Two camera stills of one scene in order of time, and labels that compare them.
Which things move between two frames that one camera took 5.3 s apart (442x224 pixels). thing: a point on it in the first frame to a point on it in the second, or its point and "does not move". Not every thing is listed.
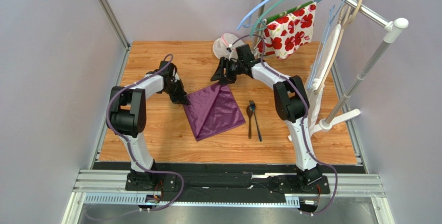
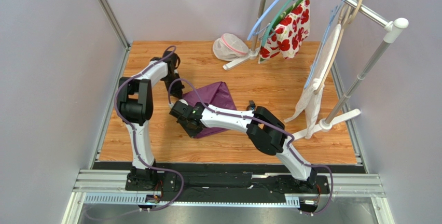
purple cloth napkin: [213, 110] does not move
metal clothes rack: [389, 27] does not move
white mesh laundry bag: [225, 46] does not move
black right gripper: [227, 70] to [188, 126]
